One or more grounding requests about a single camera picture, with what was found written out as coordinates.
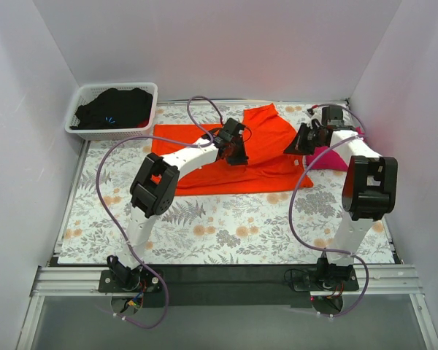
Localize black t shirt in basket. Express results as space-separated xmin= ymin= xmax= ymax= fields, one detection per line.
xmin=70 ymin=87 xmax=153 ymax=130

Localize aluminium frame rail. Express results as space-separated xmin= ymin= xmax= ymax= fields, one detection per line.
xmin=31 ymin=264 xmax=423 ymax=296

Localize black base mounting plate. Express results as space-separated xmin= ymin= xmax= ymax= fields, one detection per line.
xmin=98 ymin=262 xmax=360 ymax=308

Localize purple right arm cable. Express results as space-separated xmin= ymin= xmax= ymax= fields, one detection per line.
xmin=288 ymin=104 xmax=369 ymax=318

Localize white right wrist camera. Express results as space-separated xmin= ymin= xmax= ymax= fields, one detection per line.
xmin=306 ymin=107 xmax=321 ymax=122

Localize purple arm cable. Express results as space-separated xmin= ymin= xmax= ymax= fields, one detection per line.
xmin=95 ymin=95 xmax=170 ymax=330
xmin=288 ymin=104 xmax=369 ymax=318

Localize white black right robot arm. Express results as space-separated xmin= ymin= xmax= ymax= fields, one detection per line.
xmin=284 ymin=104 xmax=398 ymax=292

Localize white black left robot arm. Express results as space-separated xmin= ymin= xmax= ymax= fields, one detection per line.
xmin=107 ymin=119 xmax=248 ymax=291

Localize white plastic laundry basket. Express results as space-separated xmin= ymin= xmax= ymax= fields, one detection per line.
xmin=65 ymin=82 xmax=158 ymax=141

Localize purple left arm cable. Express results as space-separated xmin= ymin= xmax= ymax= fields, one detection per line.
xmin=95 ymin=95 xmax=170 ymax=330

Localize orange t shirt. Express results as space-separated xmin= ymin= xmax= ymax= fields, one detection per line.
xmin=151 ymin=103 xmax=314 ymax=197

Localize folded magenta t shirt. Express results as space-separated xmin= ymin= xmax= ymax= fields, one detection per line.
xmin=304 ymin=127 xmax=361 ymax=171

